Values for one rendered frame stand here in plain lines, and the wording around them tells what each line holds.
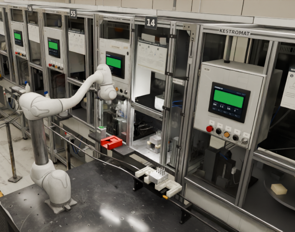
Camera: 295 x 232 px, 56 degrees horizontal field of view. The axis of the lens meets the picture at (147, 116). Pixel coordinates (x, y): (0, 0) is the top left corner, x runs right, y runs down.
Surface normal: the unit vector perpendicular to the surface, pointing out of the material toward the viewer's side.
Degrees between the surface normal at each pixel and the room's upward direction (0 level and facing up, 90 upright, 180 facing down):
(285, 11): 90
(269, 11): 90
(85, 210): 0
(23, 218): 0
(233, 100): 90
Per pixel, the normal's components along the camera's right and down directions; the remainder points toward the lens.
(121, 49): -0.70, 0.22
